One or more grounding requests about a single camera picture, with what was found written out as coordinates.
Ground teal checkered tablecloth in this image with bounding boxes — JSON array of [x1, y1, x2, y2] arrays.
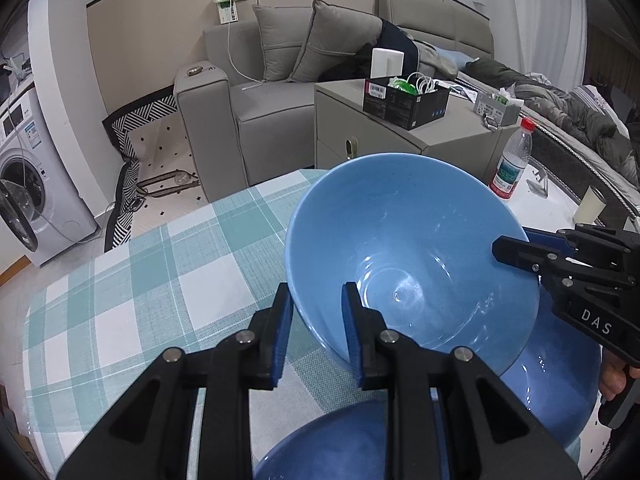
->
[[22, 168, 584, 480]]

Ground grey cushion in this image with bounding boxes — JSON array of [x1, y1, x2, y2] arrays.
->
[[253, 4, 312, 82], [288, 0, 383, 84]]

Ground grey cushion left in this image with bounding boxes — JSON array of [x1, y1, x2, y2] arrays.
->
[[253, 4, 312, 82]]

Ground black box with cables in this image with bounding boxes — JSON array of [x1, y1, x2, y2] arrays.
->
[[362, 78, 450, 130]]

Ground large blue bowl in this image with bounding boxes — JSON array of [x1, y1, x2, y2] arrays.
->
[[254, 401, 386, 479]]

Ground grey tissue box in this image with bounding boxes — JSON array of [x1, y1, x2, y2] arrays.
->
[[474, 92, 524, 129]]

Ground black patterned rug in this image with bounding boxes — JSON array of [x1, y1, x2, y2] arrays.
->
[[103, 84, 207, 252]]

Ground white charger box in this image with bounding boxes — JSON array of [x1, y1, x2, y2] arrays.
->
[[370, 48, 405, 79]]

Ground white washing machine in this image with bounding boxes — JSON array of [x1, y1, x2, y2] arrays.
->
[[1, 84, 98, 266]]

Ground grey sofa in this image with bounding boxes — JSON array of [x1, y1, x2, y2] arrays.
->
[[172, 0, 497, 204]]

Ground cream cup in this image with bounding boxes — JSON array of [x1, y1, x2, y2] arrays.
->
[[573, 185, 606, 224]]

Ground metal phone stand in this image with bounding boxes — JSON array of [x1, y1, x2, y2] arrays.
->
[[526, 167, 549, 198]]

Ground plastic water bottle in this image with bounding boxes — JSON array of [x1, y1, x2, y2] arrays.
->
[[489, 117, 535, 200]]

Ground white power strip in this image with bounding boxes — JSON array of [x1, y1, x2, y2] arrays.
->
[[214, 0, 246, 25]]

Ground person's right hand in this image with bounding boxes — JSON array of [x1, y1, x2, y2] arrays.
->
[[599, 349, 640, 401]]

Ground grey cushion right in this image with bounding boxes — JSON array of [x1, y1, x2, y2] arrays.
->
[[288, 0, 383, 84]]

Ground grey bedside cabinet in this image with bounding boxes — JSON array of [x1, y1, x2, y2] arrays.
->
[[314, 80, 518, 183]]

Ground blue bowl back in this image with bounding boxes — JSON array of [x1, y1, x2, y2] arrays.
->
[[284, 153, 540, 374]]

